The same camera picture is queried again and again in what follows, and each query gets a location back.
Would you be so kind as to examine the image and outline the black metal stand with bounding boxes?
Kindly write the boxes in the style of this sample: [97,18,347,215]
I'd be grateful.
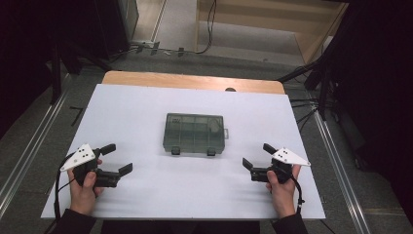
[277,0,358,122]
[48,42,113,105]

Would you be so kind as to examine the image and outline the floor power strip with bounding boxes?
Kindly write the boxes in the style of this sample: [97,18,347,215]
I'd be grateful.
[130,40,187,59]

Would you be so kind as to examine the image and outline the black floor cables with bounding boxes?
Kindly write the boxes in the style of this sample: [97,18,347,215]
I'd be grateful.
[288,97,320,134]

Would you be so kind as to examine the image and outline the left hand-held gripper cable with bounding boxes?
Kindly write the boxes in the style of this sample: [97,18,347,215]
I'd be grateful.
[53,152,80,222]

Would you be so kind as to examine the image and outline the black hanging cable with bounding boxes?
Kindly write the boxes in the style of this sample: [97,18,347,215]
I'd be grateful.
[195,0,218,56]

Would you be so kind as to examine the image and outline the hand-held gripper cable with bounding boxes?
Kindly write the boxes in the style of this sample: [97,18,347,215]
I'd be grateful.
[290,175,307,215]
[53,152,80,222]

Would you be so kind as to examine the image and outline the metal floor rail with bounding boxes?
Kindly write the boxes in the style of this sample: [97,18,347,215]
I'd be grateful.
[311,102,372,234]
[0,73,72,213]

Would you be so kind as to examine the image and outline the person's right hand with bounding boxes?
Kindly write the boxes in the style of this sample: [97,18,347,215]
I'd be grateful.
[265,164,302,219]

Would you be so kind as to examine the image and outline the person's left hand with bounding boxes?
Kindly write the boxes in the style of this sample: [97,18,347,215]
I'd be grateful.
[66,158,105,216]

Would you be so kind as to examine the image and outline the white table board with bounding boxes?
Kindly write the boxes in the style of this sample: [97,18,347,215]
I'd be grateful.
[41,83,326,220]

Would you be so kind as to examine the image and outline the right hand-held gripper cable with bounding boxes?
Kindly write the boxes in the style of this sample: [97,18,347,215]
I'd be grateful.
[290,175,307,215]

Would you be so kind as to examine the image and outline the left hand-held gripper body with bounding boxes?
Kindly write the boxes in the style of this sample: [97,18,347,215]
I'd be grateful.
[59,143,124,189]

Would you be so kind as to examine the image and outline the light wooden shelf unit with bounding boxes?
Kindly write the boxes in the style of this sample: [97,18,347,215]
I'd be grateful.
[194,0,350,65]

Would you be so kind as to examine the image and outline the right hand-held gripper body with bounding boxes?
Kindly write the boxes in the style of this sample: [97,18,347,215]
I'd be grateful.
[250,146,312,185]

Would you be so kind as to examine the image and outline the grey translucent compartment box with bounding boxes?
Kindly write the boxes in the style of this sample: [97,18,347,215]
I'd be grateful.
[162,112,230,157]

